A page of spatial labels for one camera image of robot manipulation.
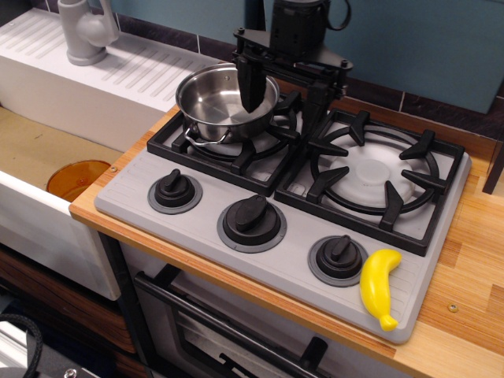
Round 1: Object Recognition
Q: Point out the toy oven door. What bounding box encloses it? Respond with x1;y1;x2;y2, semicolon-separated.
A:
132;265;401;377

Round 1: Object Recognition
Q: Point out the white right burner disc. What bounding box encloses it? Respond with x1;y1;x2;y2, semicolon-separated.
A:
329;143;416;208

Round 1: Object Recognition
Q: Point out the black middle stove knob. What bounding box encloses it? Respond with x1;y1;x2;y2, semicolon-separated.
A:
217;195;287;254

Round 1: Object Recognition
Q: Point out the black left stove knob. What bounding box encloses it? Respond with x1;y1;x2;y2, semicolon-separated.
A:
147;169;203;215

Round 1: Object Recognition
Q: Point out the black stove knob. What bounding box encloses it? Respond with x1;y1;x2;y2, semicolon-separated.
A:
217;195;287;254
147;169;203;215
308;235;369;287

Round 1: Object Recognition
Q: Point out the black braided cable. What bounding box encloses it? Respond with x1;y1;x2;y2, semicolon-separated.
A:
0;313;43;378

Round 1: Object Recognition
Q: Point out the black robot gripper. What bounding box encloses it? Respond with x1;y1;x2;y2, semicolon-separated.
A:
233;1;353;136

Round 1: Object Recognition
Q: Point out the orange sink drain plate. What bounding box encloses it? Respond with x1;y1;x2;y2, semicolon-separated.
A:
46;160;111;202

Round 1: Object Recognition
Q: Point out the black right burner grate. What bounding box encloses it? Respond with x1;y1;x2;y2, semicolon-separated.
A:
275;110;472;256

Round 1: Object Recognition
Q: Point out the black left burner grate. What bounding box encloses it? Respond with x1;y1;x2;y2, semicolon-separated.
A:
147;91;308;196

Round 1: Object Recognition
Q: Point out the grey toy stove top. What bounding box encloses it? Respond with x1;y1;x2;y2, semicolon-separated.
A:
94;91;473;345

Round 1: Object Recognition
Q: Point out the black right stove knob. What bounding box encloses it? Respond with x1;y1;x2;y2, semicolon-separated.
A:
308;235;369;287

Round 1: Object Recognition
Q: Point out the black oven door handle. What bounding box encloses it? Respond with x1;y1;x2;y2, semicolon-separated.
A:
134;265;327;377

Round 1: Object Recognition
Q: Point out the yellow toy banana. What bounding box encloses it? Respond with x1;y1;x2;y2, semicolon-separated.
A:
360;249;402;332

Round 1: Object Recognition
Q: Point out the grey toy faucet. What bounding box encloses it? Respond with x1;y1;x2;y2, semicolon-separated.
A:
57;0;120;66

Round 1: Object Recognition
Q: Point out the black burner grate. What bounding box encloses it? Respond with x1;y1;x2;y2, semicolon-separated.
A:
275;110;472;256
147;91;308;196

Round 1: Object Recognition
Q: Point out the stainless steel pot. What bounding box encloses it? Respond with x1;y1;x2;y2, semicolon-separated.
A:
176;63;280;146

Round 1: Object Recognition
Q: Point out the white toy sink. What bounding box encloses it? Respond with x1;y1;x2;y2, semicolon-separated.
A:
1;9;214;300

